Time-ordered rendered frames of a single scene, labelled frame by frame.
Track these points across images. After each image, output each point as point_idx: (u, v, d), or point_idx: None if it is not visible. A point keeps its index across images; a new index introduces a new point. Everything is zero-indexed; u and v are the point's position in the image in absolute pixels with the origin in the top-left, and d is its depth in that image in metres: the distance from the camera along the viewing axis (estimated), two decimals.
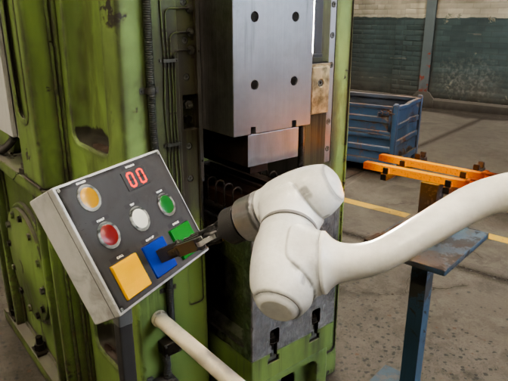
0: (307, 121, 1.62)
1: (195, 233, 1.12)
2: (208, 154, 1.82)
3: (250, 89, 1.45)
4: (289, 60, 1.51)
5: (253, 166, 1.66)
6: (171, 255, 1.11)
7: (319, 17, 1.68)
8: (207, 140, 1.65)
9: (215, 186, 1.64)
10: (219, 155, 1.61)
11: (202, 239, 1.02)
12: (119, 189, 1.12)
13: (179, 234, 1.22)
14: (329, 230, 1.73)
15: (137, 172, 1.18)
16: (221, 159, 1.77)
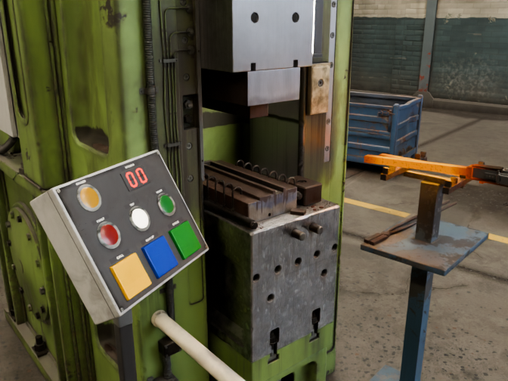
0: (309, 62, 1.56)
1: None
2: (206, 103, 1.76)
3: (250, 22, 1.39)
4: None
5: (253, 110, 1.60)
6: (487, 178, 1.51)
7: (319, 17, 1.68)
8: (205, 83, 1.59)
9: (215, 186, 1.64)
10: (218, 97, 1.56)
11: None
12: (119, 189, 1.12)
13: (179, 234, 1.22)
14: (329, 230, 1.73)
15: (137, 172, 1.18)
16: (220, 107, 1.71)
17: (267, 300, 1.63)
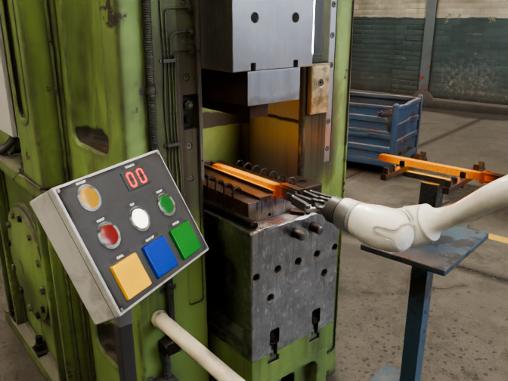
0: (309, 62, 1.56)
1: (313, 191, 1.55)
2: (206, 103, 1.76)
3: (250, 22, 1.39)
4: None
5: (253, 110, 1.60)
6: (288, 197, 1.55)
7: (319, 17, 1.68)
8: (205, 83, 1.59)
9: (215, 186, 1.64)
10: (218, 97, 1.56)
11: (311, 207, 1.45)
12: (119, 189, 1.12)
13: (179, 234, 1.22)
14: (329, 230, 1.73)
15: (137, 172, 1.18)
16: (220, 107, 1.71)
17: (267, 300, 1.63)
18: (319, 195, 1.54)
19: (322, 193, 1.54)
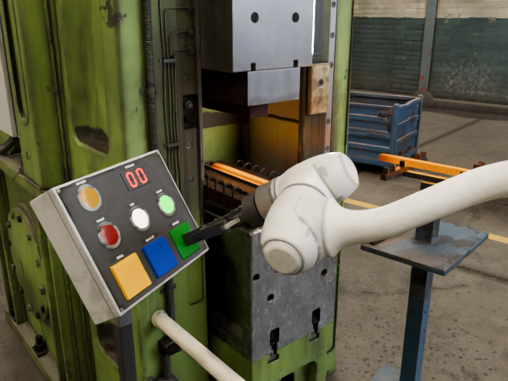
0: (309, 62, 1.56)
1: (218, 218, 1.21)
2: (206, 103, 1.76)
3: (250, 22, 1.39)
4: None
5: (253, 110, 1.60)
6: (196, 239, 1.19)
7: (319, 17, 1.68)
8: (205, 83, 1.59)
9: (215, 186, 1.64)
10: (218, 97, 1.56)
11: (227, 222, 1.11)
12: (119, 189, 1.12)
13: (178, 235, 1.22)
14: None
15: (137, 172, 1.18)
16: (220, 107, 1.71)
17: (267, 300, 1.63)
18: None
19: None
